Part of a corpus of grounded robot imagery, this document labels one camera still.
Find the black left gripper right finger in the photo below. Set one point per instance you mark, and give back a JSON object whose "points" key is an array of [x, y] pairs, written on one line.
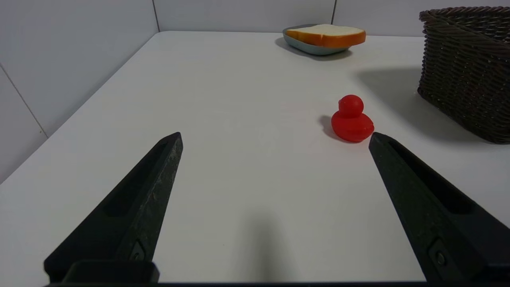
{"points": [[430, 207]]}

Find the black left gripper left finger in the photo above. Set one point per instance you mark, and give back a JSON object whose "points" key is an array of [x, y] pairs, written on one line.
{"points": [[131, 215]]}

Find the white bread slice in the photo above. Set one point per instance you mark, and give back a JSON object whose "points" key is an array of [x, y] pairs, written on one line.
{"points": [[330, 34]]}

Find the brown wicker basket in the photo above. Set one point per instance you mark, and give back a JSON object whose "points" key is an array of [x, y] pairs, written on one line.
{"points": [[466, 75]]}

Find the red rubber duck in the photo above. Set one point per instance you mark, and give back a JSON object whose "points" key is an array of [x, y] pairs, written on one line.
{"points": [[351, 125]]}

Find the grey oval plate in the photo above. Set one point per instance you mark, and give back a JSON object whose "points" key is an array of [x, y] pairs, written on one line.
{"points": [[306, 48]]}

